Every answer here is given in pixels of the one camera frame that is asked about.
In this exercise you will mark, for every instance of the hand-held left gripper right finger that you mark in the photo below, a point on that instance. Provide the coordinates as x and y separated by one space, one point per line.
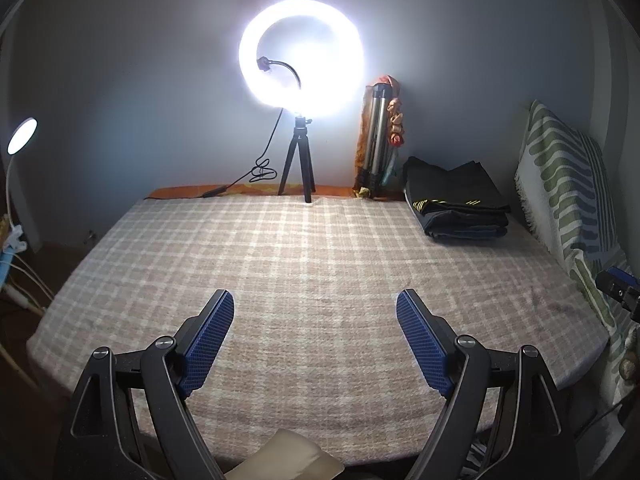
422 345

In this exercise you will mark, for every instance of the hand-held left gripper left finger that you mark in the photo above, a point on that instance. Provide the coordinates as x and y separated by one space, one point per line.
207 345

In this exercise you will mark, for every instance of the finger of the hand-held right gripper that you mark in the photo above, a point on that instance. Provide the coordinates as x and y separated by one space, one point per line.
614 282

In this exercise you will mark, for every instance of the black pants with yellow print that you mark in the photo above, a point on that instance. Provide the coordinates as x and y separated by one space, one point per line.
450 182

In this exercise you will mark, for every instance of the folded dark grey pants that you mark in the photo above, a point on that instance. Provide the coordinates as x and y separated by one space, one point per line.
465 220

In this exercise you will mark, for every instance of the green striped white blanket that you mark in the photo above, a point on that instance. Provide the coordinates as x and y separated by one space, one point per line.
565 195

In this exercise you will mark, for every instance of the folded blue jeans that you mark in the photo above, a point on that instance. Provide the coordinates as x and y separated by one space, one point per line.
475 234

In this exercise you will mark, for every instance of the plaid bed cover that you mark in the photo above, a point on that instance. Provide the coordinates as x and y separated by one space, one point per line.
310 270

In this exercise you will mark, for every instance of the striped grey clothing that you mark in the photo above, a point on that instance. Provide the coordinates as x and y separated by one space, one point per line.
482 460

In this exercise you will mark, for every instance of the beige cloth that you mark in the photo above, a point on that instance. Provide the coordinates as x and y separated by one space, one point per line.
295 455

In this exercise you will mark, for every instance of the small black tripod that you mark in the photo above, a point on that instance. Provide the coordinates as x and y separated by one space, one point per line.
299 160

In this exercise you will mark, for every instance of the folded silver tripod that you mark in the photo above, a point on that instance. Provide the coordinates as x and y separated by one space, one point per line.
377 135
397 120

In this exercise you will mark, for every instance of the light blue board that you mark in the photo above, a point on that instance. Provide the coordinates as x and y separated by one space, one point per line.
5 265

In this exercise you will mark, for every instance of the white gooseneck clip lamp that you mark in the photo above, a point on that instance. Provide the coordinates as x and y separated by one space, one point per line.
22 135

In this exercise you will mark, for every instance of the black gooseneck phone holder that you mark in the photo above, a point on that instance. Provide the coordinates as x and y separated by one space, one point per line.
282 67

